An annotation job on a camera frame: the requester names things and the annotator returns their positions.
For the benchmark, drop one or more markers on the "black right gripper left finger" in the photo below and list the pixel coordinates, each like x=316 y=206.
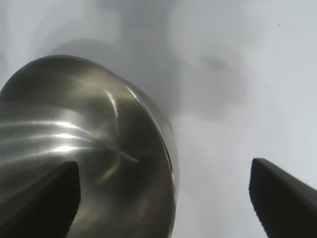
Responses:
x=42 y=205

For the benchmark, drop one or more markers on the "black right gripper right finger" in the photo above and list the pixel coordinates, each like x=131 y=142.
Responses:
x=284 y=205

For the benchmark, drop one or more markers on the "stainless steel mixing bowl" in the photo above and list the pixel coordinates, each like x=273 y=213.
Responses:
x=86 y=111

